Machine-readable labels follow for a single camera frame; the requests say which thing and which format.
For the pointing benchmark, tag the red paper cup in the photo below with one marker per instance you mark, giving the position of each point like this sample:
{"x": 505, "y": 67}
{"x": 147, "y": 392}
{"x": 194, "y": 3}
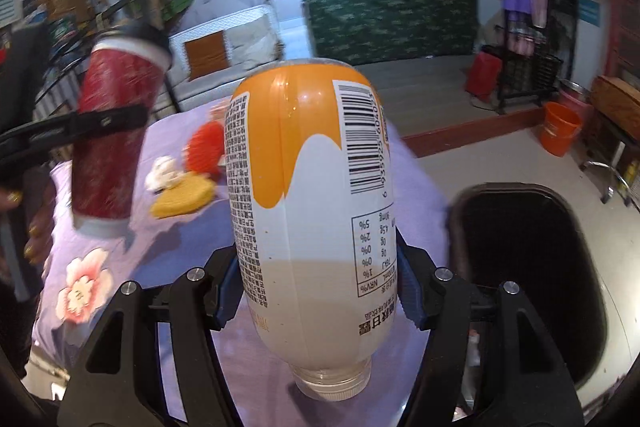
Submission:
{"x": 112, "y": 82}

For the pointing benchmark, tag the black metal rack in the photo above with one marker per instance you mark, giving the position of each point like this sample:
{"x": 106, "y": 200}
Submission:
{"x": 530, "y": 72}

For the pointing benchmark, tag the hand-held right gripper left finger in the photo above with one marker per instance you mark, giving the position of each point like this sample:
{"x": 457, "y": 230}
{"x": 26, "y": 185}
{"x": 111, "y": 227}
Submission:
{"x": 227, "y": 293}

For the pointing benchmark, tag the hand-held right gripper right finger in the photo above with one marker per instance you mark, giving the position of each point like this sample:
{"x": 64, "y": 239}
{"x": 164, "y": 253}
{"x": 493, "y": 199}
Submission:
{"x": 407, "y": 293}

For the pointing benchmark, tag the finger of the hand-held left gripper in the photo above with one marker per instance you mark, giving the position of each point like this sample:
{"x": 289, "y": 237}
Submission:
{"x": 100, "y": 123}

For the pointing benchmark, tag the pink basin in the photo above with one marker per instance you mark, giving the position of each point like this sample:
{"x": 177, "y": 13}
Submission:
{"x": 575, "y": 99}

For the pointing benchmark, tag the person's left hand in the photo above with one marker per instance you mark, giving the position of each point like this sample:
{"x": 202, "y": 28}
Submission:
{"x": 42, "y": 217}

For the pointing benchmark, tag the blue wall sign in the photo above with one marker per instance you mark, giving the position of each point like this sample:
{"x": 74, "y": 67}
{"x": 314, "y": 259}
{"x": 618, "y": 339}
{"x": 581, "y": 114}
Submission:
{"x": 590, "y": 13}

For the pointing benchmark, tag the red bag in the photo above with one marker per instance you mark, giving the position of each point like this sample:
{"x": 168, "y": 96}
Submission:
{"x": 484, "y": 74}

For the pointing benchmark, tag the white tissue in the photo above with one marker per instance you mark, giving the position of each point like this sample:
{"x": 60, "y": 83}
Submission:
{"x": 162, "y": 174}

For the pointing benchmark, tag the orange and white plastic bottle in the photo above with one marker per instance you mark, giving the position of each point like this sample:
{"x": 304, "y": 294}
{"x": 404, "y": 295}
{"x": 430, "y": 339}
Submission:
{"x": 300, "y": 207}

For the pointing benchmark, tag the brown cushion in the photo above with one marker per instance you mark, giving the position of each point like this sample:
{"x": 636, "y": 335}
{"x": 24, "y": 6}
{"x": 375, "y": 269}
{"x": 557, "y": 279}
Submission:
{"x": 206, "y": 54}

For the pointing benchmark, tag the green patterned mattress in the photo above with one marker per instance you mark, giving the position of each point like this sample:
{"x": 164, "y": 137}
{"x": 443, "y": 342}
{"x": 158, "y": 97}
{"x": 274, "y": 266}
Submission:
{"x": 390, "y": 27}

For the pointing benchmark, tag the black bin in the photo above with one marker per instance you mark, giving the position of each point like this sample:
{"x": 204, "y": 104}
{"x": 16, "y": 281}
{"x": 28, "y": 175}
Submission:
{"x": 525, "y": 282}

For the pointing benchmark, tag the red plush toy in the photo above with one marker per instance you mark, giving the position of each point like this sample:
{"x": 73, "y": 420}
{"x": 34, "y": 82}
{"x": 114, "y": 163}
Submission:
{"x": 204, "y": 147}

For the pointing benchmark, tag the stool with brown cushion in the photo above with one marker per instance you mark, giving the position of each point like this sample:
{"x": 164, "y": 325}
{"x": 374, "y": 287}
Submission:
{"x": 617, "y": 102}

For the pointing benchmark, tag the purple floral blanket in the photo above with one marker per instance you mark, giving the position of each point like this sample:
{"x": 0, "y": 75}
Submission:
{"x": 165, "y": 227}

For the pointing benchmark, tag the orange bucket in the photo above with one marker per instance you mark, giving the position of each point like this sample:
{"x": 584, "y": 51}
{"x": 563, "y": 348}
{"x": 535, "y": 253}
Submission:
{"x": 560, "y": 132}

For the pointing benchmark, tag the yellow sponge cloth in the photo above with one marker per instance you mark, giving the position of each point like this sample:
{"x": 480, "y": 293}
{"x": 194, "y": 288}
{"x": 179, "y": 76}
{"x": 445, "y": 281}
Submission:
{"x": 182, "y": 197}

